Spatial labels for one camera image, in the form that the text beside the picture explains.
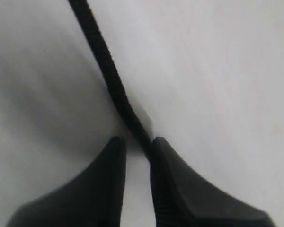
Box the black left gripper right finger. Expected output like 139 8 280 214
151 137 275 227

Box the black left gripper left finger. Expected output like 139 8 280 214
7 137 126 227

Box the black cord with frayed knot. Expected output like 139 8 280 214
67 0 154 164

